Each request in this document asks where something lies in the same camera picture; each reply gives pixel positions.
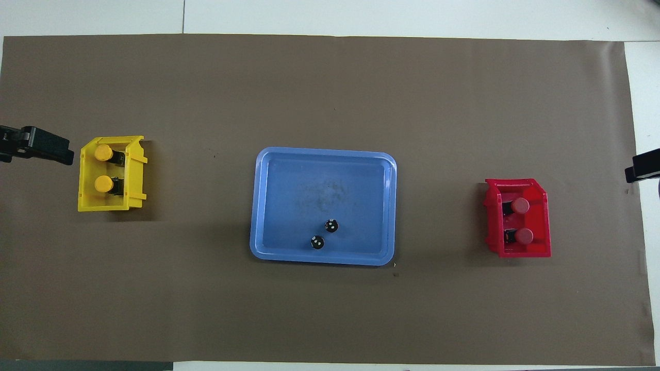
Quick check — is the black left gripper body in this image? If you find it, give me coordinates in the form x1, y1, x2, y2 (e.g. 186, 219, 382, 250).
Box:
0, 125, 25, 163

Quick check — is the yellow push button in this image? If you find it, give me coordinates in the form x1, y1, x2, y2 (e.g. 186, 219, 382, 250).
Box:
94, 175, 125, 196
94, 144, 126, 166

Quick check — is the red push button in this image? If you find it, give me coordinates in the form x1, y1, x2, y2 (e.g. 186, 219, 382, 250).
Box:
502, 197, 531, 216
504, 228, 534, 246

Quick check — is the blue plastic tray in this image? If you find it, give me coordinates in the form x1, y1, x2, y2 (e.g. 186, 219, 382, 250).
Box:
250, 147, 398, 266

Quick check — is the yellow plastic bin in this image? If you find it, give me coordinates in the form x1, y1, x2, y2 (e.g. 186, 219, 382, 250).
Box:
78, 136, 149, 212

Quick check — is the red plastic bin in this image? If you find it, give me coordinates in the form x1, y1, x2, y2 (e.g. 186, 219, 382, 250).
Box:
484, 178, 552, 258

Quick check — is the brown paper table mat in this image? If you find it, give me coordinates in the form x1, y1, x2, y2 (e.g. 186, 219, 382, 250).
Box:
0, 33, 656, 364

